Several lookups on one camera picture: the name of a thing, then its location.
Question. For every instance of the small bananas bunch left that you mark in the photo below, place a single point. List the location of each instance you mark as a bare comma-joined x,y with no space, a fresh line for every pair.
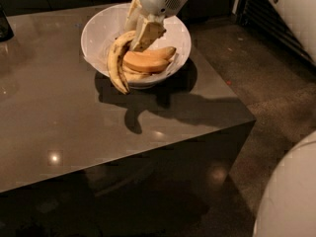
132,75

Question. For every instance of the spotted yellow banana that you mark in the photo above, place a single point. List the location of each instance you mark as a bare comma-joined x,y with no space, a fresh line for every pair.
116,54

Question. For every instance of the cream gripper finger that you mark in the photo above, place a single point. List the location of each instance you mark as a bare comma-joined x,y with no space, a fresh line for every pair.
134,16
148,30

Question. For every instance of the white paper liner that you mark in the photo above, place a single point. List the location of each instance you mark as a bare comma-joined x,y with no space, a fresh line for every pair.
177,33

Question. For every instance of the dark object at table edge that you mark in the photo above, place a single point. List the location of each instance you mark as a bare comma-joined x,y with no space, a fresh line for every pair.
6,32

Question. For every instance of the upper orange-yellow banana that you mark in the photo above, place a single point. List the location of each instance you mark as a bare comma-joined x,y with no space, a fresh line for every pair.
163,53

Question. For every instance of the white ceramic bowl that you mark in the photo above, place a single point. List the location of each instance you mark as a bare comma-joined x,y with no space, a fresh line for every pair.
98,33

